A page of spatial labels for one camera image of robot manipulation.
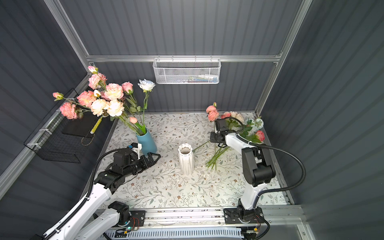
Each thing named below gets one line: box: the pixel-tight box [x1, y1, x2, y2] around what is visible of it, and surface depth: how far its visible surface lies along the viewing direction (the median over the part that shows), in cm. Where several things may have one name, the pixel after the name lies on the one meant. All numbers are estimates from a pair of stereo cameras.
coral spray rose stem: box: [206, 102, 219, 122], surface depth 103 cm
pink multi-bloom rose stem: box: [88, 65, 108, 90], surface depth 63 cm
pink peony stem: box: [101, 83, 124, 101], surface depth 65 cm
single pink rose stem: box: [121, 81, 143, 125], surface depth 75 cm
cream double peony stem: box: [90, 99, 142, 134], surface depth 65 cm
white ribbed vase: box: [178, 143, 194, 176], surface depth 76 cm
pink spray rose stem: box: [52, 90, 97, 120], surface depth 63 cm
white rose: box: [137, 78, 156, 127], surface depth 74 cm
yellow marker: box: [90, 116, 103, 134], surface depth 78 cm
